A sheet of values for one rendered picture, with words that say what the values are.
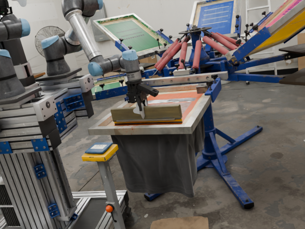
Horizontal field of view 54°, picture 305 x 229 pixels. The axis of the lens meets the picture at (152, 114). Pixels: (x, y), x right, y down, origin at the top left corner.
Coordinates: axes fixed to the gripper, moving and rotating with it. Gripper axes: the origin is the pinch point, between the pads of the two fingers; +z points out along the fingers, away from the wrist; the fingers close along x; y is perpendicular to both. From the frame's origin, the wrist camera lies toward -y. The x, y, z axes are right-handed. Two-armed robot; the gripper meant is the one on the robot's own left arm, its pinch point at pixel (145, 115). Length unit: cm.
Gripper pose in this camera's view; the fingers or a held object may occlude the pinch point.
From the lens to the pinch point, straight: 163.3
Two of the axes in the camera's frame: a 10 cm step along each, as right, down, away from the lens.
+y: -9.1, 0.5, 4.0
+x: -3.6, 3.6, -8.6
